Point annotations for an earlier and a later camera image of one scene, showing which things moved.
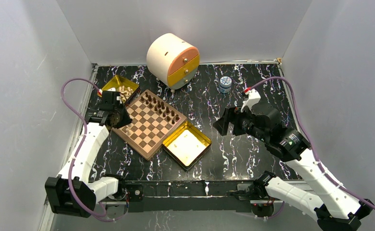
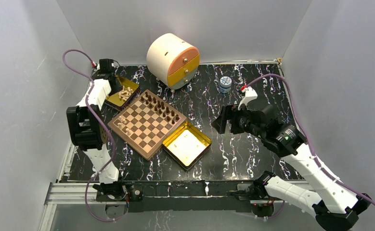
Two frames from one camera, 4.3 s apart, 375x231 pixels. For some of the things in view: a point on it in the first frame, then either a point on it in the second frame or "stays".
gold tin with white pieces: [126, 87] stays
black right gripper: [234, 115] stays
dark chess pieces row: [160, 106] stays
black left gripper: [126, 120] to [118, 89]
